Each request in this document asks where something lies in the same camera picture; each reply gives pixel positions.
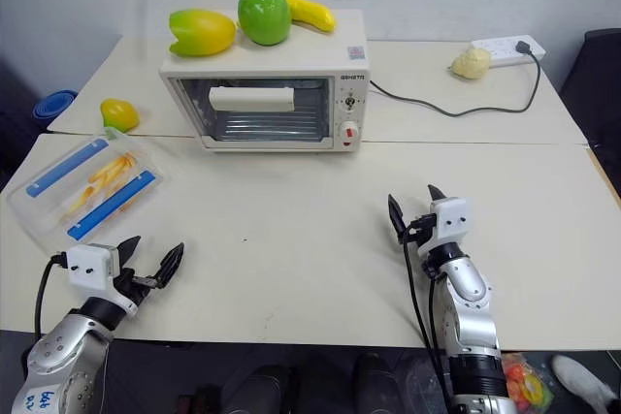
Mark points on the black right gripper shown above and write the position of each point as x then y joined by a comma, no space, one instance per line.
421,234

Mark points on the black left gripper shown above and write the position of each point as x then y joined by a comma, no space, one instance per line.
132,284

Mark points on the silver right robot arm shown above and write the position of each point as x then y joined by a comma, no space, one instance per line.
468,317

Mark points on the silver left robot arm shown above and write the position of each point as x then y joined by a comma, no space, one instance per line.
63,356

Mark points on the clear plastic container blue clips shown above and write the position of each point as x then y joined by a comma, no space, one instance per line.
43,210

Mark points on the pale yellow potato toy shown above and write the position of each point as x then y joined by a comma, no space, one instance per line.
470,65

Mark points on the white toaster oven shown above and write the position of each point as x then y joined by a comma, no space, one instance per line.
271,65

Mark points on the blue container clip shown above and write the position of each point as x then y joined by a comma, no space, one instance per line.
68,168
114,204

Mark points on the yellow french fries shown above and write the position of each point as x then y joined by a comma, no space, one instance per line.
109,176

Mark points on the small yellow green toy fruit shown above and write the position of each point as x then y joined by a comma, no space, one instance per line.
120,115

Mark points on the dark rounded shape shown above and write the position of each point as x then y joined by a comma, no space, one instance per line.
259,392
376,382

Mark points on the white power strip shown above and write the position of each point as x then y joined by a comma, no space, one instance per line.
500,51

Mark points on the blue round object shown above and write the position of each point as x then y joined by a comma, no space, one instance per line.
51,106

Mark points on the black power plug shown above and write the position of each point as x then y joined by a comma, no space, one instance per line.
524,47

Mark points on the bag of colourful toys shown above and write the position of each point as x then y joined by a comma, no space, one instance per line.
526,382

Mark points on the yellow toy banana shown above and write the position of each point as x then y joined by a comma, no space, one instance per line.
313,12

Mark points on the green yellow toy mango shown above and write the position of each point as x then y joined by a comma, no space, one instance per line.
201,33

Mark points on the white shoe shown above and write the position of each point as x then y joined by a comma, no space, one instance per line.
582,382

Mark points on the green toy apple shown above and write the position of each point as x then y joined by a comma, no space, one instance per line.
264,14

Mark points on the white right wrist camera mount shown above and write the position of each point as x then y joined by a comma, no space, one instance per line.
451,220

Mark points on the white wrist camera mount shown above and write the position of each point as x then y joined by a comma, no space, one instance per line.
451,220
87,266

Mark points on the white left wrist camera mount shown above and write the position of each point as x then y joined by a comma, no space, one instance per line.
87,266

